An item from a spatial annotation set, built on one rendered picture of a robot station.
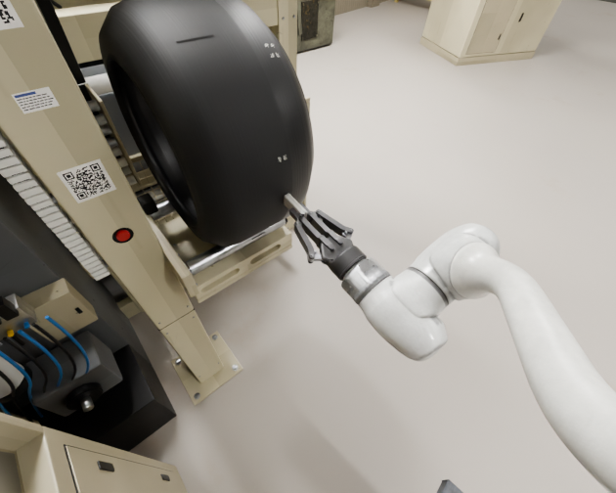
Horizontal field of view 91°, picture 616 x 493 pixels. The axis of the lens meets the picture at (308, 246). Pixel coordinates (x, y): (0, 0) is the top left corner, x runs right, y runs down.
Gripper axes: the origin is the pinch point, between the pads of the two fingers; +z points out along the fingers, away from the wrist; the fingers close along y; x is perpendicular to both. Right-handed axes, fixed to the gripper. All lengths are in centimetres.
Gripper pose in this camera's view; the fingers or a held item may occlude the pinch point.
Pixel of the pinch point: (294, 207)
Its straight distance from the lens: 71.2
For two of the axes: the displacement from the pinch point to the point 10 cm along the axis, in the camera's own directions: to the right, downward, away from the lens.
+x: -1.2, 5.5, 8.2
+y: -7.7, 4.7, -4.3
